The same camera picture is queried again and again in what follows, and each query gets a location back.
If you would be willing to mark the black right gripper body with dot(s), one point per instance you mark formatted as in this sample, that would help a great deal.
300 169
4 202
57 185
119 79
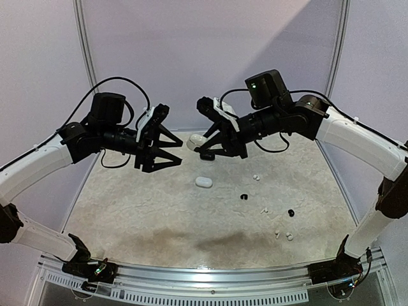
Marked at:
229 136

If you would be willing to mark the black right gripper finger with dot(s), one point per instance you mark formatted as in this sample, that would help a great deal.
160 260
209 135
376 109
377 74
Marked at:
214 132
212 146

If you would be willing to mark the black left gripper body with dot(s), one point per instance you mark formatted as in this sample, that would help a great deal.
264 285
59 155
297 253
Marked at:
143 150

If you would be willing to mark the white stem earbud charging case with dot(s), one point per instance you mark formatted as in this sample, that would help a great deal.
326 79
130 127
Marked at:
195 141

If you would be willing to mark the white oval earbud charging case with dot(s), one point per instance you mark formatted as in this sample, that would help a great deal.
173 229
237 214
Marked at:
204 182

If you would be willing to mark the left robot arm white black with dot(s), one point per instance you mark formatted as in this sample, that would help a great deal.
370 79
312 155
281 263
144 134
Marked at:
101 129

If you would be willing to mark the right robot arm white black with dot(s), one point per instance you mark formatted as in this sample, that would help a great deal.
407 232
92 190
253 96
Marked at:
314 117

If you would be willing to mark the black earbud charging case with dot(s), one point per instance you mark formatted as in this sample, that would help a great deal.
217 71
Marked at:
206 156

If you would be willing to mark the white round earbud near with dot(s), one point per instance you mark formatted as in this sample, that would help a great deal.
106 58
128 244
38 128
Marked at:
289 236

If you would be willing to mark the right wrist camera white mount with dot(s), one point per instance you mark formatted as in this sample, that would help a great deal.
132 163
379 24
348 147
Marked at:
215 110

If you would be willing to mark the aluminium front rail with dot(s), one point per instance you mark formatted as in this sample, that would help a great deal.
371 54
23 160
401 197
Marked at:
151 285

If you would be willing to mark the left aluminium wall post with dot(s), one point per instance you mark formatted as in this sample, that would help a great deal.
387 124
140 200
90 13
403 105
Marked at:
79 13

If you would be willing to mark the aluminium wall post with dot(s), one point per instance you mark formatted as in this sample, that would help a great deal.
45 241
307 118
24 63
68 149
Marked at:
340 36
79 13

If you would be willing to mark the right aluminium wall post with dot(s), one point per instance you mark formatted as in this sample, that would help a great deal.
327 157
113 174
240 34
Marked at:
340 36

